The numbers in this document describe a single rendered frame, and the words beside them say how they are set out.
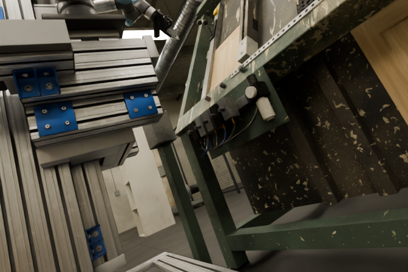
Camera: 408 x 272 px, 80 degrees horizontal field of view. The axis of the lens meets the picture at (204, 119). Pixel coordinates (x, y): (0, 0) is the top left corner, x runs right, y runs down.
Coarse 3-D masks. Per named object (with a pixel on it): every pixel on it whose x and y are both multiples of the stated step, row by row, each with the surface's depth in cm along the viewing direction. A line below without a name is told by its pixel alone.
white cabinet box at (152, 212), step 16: (144, 144) 486; (128, 160) 461; (144, 160) 474; (128, 176) 450; (144, 176) 462; (128, 192) 494; (144, 192) 451; (160, 192) 462; (144, 208) 440; (160, 208) 451; (144, 224) 430; (160, 224) 441
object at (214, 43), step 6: (222, 6) 188; (222, 12) 184; (216, 18) 179; (216, 30) 169; (216, 36) 166; (216, 42) 163; (210, 48) 163; (216, 48) 161; (210, 54) 158; (210, 60) 153; (210, 66) 149; (210, 72) 147; (210, 78) 145; (204, 84) 145; (210, 84) 142; (204, 90) 141; (204, 96) 137
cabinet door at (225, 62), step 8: (232, 40) 142; (224, 48) 148; (232, 48) 137; (216, 56) 153; (224, 56) 142; (232, 56) 133; (216, 64) 147; (224, 64) 137; (232, 64) 128; (240, 64) 119; (216, 72) 142; (224, 72) 133; (232, 72) 124; (216, 80) 138
